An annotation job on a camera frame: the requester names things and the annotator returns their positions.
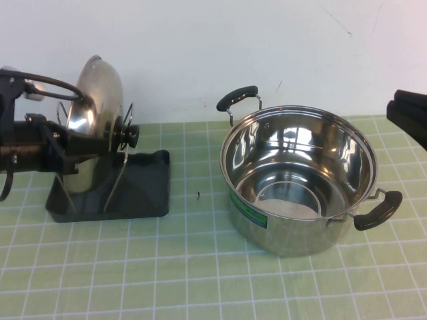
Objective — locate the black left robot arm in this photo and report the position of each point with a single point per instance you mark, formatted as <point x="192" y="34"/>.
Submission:
<point x="13" y="146"/>

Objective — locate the stainless steel pot lid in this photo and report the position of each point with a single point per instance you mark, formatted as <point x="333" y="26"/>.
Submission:
<point x="96" y="93"/>

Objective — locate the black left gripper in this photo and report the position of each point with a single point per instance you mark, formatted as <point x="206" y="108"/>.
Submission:
<point x="55" y="146"/>

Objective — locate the small black debris speck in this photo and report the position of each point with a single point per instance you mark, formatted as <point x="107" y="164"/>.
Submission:
<point x="198" y="196"/>

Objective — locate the green grid table mat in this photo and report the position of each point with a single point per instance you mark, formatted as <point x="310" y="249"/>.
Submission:
<point x="200" y="283"/>

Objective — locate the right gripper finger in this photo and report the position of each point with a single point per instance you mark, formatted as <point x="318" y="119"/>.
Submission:
<point x="413" y="98"/>
<point x="410" y="123"/>

